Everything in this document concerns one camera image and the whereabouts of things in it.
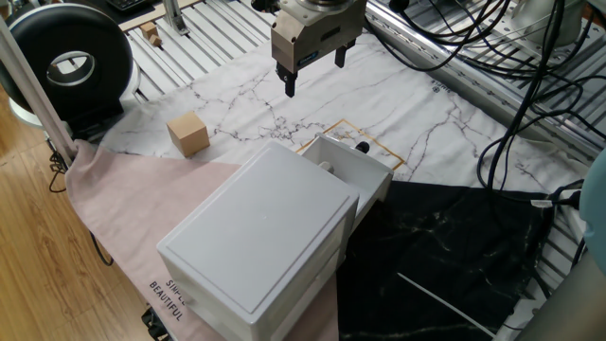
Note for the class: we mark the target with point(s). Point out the marble pink black cloth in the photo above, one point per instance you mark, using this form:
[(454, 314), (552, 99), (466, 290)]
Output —
[(379, 104)]

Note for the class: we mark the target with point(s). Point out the white drawer cabinet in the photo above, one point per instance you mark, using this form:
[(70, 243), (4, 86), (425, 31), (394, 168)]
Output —
[(260, 227)]

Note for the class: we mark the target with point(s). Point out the grey aluminium frame rail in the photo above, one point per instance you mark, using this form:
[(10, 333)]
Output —
[(473, 78)]

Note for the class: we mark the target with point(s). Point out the black drawer knob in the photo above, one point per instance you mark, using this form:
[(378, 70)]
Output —
[(363, 147)]

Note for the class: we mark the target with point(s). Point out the white drawer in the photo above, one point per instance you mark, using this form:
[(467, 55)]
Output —
[(352, 168)]

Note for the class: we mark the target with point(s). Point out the light wooden cube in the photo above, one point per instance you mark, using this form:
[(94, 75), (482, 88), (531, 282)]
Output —
[(188, 135)]

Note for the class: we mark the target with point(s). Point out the black clamp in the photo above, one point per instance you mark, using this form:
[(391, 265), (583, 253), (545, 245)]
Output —
[(154, 324)]

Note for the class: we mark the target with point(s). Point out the silver Schunk gripper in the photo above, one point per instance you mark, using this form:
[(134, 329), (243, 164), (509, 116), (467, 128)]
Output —
[(322, 38)]

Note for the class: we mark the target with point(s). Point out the tan wooden board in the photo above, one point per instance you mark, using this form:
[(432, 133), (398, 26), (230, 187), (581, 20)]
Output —
[(151, 16)]

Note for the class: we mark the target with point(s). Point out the aluminium profile pole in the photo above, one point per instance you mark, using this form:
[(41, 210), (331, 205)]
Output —
[(33, 95)]

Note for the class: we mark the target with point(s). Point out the thin white stick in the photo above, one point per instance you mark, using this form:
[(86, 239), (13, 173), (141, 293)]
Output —
[(445, 305)]

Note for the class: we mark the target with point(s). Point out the small wooden block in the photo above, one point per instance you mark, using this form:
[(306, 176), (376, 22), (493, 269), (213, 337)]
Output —
[(155, 41), (148, 30)]

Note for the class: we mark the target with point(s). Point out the silver metal bracket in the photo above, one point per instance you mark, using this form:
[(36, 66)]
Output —
[(175, 19)]

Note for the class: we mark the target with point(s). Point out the black keyboard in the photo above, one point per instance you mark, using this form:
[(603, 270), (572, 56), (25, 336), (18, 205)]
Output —
[(125, 4)]

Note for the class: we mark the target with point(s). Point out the white round knob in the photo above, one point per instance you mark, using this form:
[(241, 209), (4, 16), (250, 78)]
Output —
[(326, 167)]

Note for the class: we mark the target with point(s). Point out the black power plug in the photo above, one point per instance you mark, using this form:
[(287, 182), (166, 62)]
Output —
[(565, 199)]

